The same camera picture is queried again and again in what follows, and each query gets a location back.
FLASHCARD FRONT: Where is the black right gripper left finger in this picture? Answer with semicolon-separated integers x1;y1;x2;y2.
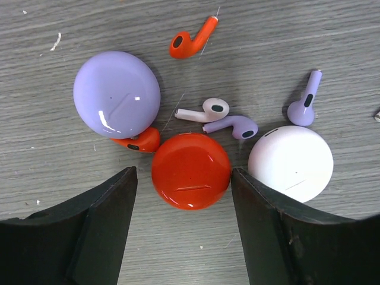
1;167;138;284

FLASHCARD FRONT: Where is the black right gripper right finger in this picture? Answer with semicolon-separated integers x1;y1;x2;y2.
231;168;379;284

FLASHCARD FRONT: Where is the orange earbud charging case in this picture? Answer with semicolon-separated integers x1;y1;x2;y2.
151;133;232;211

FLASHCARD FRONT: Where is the orange earbud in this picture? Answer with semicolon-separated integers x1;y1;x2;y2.
169;16;219;59
111;127;160;153

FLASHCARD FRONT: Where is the white earbud charging case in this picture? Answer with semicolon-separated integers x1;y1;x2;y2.
248;126;334;203

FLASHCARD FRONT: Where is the purple earbud middle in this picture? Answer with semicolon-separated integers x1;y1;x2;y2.
202;115;258;140

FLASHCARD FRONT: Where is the purple earbud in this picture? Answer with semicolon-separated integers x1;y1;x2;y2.
287;69;322;126
202;115;258;140

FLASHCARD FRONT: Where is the purple earbud right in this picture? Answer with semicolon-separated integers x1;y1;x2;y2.
287;69;322;126

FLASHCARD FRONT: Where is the white earbud middle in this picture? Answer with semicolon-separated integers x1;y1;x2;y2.
175;98;230;123

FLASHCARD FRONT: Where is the white earbud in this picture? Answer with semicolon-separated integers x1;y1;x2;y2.
175;98;230;123
374;112;380;122

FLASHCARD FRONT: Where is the white earbud far right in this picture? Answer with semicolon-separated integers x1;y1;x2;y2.
374;112;380;122

